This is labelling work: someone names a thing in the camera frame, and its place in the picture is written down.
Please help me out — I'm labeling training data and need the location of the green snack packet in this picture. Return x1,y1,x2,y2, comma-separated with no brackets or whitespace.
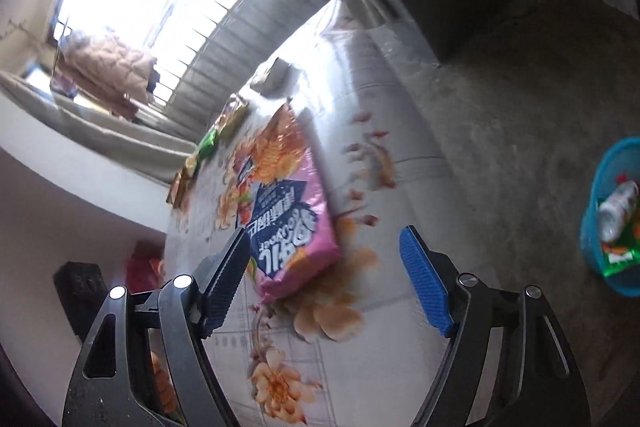
197,129,221,156

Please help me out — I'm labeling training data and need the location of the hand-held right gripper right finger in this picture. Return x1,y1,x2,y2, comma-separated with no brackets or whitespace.
398,225,586,427

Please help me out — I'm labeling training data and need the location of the beige left curtain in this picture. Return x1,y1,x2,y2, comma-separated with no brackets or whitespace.
0,71,198,184

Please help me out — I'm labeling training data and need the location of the green snack wrapper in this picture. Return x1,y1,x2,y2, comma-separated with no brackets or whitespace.
601,241,640,279

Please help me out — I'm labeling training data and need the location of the pink snack bag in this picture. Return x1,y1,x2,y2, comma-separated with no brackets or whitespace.
235,103,342,304

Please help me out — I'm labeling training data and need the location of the orange white snack packet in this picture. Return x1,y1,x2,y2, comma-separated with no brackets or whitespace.
167,171,193,208

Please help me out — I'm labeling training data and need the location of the red shopping bag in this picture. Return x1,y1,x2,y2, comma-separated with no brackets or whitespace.
124,241,167,295

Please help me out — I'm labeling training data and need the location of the metal balcony railing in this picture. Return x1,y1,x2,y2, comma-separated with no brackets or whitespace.
50,0,351,128

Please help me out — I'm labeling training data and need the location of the blue mesh basket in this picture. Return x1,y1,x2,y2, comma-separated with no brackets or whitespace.
580,138,640,298

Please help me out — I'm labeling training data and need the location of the floral tablecloth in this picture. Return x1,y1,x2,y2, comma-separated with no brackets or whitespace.
145,0,501,427

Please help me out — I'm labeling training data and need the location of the clear plastic bottle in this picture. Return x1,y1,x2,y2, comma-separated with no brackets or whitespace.
597,180,640,244

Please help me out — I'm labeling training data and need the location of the hanging quilted jacket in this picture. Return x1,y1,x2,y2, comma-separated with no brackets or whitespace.
56,31,157,120

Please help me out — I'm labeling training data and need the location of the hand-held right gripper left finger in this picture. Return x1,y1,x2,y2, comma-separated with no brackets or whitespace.
61,228,252,427

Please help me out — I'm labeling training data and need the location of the beige small box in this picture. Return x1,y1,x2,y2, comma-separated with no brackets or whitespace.
249,58,294,96

